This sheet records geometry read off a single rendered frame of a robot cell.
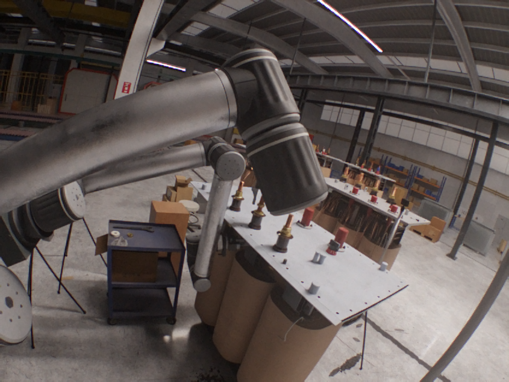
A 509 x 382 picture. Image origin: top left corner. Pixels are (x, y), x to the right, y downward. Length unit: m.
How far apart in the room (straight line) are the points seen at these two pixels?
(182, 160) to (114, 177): 0.38
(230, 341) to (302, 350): 0.70
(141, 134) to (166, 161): 0.86
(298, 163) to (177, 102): 0.27
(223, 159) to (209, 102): 0.67
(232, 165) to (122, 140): 0.75
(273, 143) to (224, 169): 0.68
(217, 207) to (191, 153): 0.32
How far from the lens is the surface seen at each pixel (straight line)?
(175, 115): 0.50
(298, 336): 1.44
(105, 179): 1.40
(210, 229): 1.32
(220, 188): 1.23
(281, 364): 1.62
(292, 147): 0.52
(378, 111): 11.20
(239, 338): 1.98
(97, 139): 0.51
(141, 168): 1.36
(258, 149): 0.53
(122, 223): 2.38
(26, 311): 0.75
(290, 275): 1.19
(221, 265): 2.02
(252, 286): 1.66
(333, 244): 1.57
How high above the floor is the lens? 1.95
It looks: 14 degrees down
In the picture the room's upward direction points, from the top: 16 degrees clockwise
